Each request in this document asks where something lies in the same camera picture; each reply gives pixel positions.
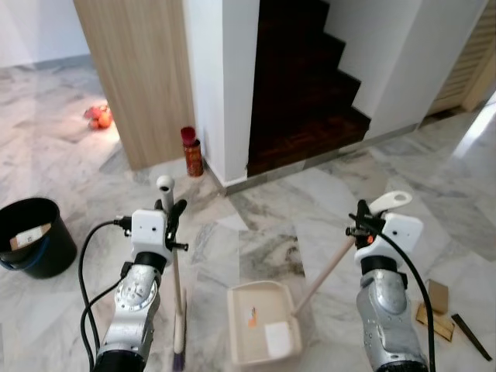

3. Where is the broom with pale stick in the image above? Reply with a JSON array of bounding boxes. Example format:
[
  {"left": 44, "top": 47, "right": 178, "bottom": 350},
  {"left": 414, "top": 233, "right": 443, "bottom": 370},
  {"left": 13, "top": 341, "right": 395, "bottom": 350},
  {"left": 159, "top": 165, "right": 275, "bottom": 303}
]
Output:
[{"left": 157, "top": 175, "right": 188, "bottom": 371}]

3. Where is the cream long-handled dustpan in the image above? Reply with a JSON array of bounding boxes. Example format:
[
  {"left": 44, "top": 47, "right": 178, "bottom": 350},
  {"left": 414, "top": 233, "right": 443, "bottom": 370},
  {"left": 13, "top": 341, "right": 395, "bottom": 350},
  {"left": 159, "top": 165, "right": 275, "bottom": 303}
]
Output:
[{"left": 226, "top": 191, "right": 413, "bottom": 367}]

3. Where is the white paper scrap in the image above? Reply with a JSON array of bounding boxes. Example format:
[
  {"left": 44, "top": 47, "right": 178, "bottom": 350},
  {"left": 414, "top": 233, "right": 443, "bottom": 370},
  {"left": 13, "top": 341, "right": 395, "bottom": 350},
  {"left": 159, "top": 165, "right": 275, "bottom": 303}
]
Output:
[{"left": 265, "top": 322, "right": 292, "bottom": 356}]

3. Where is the red cylindrical can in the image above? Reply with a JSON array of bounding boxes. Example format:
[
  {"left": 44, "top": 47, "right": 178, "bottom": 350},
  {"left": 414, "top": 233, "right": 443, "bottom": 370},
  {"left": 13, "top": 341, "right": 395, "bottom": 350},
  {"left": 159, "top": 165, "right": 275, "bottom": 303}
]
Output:
[{"left": 181, "top": 126, "right": 205, "bottom": 177}]

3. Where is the light wooden block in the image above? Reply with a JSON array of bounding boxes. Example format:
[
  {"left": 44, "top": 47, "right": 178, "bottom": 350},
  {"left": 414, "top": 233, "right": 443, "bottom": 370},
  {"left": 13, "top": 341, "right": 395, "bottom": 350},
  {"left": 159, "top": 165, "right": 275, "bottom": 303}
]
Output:
[{"left": 415, "top": 279, "right": 456, "bottom": 342}]

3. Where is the bag of oranges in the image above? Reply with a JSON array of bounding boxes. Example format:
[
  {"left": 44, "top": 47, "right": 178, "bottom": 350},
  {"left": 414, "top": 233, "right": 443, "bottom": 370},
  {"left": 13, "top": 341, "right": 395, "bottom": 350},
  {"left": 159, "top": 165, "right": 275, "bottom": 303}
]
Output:
[{"left": 84, "top": 103, "right": 114, "bottom": 131}]

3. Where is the black bucket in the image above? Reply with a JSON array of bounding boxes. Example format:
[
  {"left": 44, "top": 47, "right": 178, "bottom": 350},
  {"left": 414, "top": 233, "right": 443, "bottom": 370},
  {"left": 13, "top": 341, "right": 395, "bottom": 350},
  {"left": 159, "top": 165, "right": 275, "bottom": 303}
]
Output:
[{"left": 0, "top": 197, "right": 78, "bottom": 280}]

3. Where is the dark wooden staircase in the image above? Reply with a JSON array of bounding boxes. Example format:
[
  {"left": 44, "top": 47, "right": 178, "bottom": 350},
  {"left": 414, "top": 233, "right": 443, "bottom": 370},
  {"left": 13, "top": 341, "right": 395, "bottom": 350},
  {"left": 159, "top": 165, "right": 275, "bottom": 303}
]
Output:
[{"left": 246, "top": 0, "right": 371, "bottom": 177}]

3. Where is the cardboard piece in bucket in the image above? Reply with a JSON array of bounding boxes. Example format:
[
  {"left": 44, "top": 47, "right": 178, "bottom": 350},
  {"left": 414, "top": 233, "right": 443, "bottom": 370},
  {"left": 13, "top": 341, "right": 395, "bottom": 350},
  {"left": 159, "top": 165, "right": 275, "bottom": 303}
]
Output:
[{"left": 9, "top": 223, "right": 53, "bottom": 250}]

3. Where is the thin black stick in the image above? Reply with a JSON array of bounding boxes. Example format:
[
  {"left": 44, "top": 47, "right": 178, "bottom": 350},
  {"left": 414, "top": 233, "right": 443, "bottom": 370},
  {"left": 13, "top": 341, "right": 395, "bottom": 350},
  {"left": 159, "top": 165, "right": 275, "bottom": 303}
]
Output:
[{"left": 451, "top": 312, "right": 493, "bottom": 362}]

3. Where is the beige louvre door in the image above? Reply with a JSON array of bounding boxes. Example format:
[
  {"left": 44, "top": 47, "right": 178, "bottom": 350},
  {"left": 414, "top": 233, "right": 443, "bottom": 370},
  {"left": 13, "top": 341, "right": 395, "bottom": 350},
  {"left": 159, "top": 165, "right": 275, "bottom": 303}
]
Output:
[{"left": 426, "top": 0, "right": 496, "bottom": 117}]

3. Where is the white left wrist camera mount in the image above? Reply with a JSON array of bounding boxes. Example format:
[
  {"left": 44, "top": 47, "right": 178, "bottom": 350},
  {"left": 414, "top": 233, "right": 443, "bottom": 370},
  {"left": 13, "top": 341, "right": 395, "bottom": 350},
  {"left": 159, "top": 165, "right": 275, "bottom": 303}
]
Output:
[{"left": 130, "top": 209, "right": 173, "bottom": 260}]

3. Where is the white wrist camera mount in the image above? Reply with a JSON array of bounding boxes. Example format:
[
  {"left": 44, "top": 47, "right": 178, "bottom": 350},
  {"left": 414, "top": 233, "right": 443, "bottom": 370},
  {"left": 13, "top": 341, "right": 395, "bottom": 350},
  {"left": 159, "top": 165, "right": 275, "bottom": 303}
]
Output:
[
  {"left": 130, "top": 209, "right": 173, "bottom": 260},
  {"left": 364, "top": 213, "right": 425, "bottom": 263}
]

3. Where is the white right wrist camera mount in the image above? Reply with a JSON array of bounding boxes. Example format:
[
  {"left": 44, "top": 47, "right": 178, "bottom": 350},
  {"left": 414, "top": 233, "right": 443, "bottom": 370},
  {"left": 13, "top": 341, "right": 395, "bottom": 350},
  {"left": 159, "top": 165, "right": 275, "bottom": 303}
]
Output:
[{"left": 364, "top": 213, "right": 425, "bottom": 263}]

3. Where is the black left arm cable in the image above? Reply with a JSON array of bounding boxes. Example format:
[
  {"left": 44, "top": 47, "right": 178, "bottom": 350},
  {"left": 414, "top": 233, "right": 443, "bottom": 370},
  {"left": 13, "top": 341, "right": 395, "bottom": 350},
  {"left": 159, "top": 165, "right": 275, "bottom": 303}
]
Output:
[{"left": 77, "top": 217, "right": 134, "bottom": 369}]

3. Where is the light wooden wall panel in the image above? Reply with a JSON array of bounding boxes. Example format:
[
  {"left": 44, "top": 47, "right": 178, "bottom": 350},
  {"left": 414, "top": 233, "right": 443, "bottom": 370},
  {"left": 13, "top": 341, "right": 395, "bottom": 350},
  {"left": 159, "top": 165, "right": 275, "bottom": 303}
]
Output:
[{"left": 74, "top": 0, "right": 196, "bottom": 171}]

